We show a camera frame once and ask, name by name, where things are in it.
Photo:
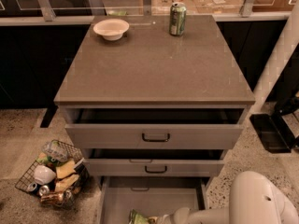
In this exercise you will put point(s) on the black wire basket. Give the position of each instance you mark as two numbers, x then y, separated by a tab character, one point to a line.
70	185

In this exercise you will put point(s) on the grey middle drawer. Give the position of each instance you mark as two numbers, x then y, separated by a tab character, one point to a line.
155	162

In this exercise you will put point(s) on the grey drawer cabinet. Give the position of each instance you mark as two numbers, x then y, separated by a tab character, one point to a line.
152	77

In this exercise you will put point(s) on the white bowl on counter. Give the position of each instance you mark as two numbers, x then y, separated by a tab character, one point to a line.
111	29

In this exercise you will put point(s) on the green jalapeno chip bag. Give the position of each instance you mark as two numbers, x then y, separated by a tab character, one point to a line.
137	218

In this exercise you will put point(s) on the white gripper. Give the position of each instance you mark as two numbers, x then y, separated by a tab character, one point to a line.
179	216

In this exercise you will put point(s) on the silver can in basket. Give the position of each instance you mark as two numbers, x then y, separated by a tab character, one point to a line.
44	189

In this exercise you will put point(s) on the green soda can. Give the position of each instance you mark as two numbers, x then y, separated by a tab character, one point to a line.
178	12

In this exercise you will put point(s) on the white bowl in basket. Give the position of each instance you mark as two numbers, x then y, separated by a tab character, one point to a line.
43	175

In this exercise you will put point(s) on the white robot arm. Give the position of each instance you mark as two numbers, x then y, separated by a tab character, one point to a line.
253	199

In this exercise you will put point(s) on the grey drawer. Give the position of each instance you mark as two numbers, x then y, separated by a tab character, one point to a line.
154	136
150	196
155	162

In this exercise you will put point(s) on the grey bottom drawer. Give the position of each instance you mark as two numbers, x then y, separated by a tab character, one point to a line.
150	196

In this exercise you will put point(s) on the grey top drawer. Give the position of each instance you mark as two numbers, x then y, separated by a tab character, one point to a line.
154	136

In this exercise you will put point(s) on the white pillar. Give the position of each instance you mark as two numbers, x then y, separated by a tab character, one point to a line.
281	53

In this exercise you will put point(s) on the yellow sponge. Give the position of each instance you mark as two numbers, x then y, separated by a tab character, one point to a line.
65	170

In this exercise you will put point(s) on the brown snack bag in basket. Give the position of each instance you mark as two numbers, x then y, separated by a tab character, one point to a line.
53	198

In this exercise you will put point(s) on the clear plastic bottle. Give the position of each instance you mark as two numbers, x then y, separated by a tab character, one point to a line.
55	151

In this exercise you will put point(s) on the black tray on floor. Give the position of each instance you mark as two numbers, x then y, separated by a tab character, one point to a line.
274	133

